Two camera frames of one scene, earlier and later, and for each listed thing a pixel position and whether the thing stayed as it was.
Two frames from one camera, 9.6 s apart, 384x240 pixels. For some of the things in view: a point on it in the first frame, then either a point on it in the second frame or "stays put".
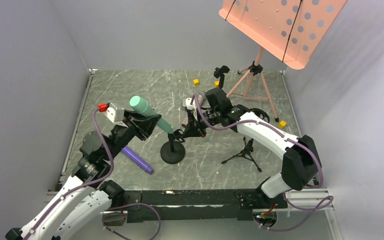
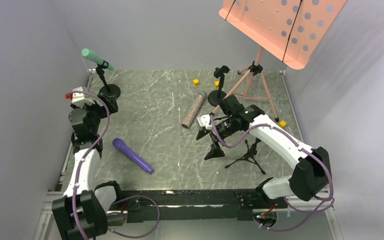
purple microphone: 138,159 stays put
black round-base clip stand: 173,151 → 111,90
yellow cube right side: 282,124 stays put
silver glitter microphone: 201,96 stays put
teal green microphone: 140,105 → 92,55
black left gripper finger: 144,124 → 111,103
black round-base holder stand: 218,93 stays put
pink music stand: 291,30 stays put
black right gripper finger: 193,129 → 216,150
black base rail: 151,205 stays put
